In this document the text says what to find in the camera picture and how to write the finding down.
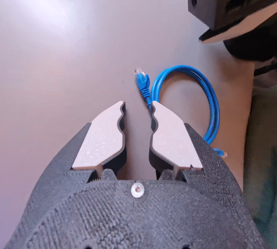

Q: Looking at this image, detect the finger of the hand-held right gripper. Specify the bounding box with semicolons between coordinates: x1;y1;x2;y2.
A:
199;4;277;44

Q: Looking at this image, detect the blue ethernet cable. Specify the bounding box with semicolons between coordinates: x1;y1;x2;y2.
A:
133;65;228;158

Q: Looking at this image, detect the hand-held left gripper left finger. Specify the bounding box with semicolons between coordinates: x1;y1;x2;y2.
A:
70;101;127;183

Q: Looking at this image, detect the person's green clothing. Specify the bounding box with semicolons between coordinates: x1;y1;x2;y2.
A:
243;76;277;249

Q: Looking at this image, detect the black network switch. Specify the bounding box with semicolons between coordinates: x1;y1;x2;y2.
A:
187;0;277;30

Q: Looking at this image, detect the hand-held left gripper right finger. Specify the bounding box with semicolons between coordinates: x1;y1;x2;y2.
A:
149;101;204;180

